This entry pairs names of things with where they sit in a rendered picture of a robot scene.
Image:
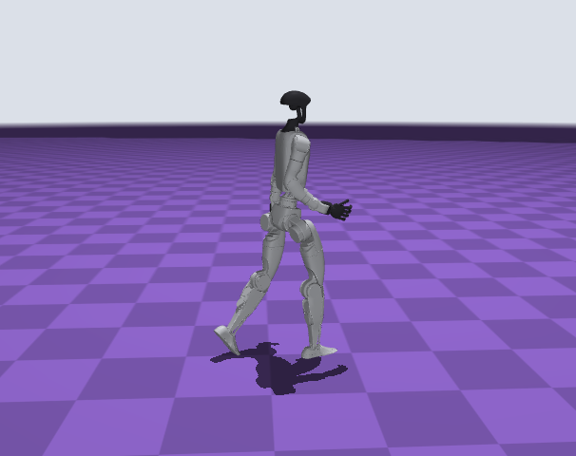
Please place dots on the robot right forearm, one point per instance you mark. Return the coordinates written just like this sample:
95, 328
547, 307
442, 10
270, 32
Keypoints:
301, 194

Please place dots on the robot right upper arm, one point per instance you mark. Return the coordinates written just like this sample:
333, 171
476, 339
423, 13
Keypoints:
300, 147

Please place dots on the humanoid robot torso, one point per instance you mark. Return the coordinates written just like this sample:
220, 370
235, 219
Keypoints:
287, 207

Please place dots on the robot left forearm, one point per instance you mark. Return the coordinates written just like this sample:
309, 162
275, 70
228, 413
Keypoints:
275, 193

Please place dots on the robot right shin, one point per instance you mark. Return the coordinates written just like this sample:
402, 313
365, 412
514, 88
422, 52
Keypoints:
313, 308

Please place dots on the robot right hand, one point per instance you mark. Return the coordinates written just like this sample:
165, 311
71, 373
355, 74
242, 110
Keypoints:
337, 210

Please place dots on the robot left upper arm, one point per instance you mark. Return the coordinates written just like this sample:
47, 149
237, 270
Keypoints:
274, 172

